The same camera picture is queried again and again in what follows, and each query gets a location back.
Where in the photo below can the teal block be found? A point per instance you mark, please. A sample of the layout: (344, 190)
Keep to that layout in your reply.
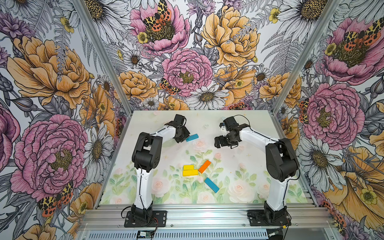
(192, 137)
(211, 185)

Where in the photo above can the white vented cable duct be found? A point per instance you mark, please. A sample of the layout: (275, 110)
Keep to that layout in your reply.
(163, 234)

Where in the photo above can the orange block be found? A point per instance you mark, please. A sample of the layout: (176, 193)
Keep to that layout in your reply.
(204, 166)

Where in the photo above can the aluminium corner post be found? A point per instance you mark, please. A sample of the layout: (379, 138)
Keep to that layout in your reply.
(320, 26)
(93, 34)

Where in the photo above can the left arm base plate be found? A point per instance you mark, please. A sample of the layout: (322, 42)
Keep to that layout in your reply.
(156, 219)

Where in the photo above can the left aluminium corner post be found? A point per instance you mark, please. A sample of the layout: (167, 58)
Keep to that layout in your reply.
(93, 34)

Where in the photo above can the long yellow block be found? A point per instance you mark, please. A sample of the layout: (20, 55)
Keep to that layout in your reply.
(189, 173)

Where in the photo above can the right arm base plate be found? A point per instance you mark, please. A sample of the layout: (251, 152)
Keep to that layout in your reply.
(269, 218)

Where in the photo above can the small green circuit board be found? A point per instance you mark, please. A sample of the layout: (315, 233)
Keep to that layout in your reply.
(145, 235)

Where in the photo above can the aluminium front rail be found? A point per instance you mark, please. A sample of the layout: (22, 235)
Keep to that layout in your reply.
(234, 216)

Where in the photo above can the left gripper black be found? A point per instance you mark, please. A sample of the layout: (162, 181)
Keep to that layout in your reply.
(186, 132)

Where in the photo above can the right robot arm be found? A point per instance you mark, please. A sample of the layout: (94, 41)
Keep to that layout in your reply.
(281, 162)

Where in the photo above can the small yellow block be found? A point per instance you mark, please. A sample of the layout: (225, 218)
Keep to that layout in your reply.
(188, 167)

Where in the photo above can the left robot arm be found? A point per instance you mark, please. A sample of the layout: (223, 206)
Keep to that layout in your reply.
(146, 157)

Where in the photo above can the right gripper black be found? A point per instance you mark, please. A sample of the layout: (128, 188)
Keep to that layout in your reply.
(222, 142)

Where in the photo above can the right aluminium corner post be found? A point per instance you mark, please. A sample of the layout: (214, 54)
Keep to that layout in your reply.
(320, 26)

